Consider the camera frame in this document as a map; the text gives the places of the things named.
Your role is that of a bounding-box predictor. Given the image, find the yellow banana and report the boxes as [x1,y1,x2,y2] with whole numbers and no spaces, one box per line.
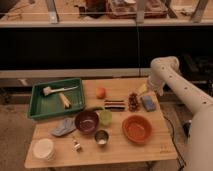
[59,93,71,108]

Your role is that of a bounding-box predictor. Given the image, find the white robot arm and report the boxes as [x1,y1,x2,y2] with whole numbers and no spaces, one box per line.
[146,56,213,171]

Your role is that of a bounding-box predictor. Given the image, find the orange bowl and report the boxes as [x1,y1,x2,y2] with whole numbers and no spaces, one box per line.
[122,115,152,144]

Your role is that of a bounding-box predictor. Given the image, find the purple bowl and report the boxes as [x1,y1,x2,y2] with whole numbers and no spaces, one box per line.
[75,110,99,134]

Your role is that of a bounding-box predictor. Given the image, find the blue sponge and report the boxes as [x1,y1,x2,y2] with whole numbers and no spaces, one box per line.
[141,95,156,112]

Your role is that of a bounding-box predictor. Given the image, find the red grape bunch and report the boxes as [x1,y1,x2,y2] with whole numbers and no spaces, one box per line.
[128,93,139,112]

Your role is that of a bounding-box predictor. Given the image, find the wooden table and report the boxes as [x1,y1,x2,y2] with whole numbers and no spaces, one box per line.
[25,78,177,169]

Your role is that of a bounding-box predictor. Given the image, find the orange fruit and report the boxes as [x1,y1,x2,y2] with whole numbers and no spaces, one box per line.
[96,87,106,99]

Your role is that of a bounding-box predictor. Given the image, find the green cup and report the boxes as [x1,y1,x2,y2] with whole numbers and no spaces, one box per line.
[99,110,112,126]

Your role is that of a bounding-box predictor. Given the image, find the green cucumber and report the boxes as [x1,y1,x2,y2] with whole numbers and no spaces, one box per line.
[86,106,104,111]

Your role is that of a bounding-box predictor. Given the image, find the small metal cup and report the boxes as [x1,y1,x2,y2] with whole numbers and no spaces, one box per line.
[95,130,109,146]

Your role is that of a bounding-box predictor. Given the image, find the grey blue cloth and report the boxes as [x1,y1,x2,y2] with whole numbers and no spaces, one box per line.
[51,118,76,137]

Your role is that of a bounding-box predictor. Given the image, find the small metal clip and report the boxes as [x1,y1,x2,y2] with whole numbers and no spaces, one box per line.
[73,138,82,152]

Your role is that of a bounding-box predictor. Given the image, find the green plastic tray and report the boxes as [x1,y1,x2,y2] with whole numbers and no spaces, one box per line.
[28,78,85,120]

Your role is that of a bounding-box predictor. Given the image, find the white plate stack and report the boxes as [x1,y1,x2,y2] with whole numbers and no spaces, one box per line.
[33,138,55,161]

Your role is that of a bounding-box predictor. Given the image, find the black cable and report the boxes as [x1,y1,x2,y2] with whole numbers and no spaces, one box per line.
[162,115,186,171]

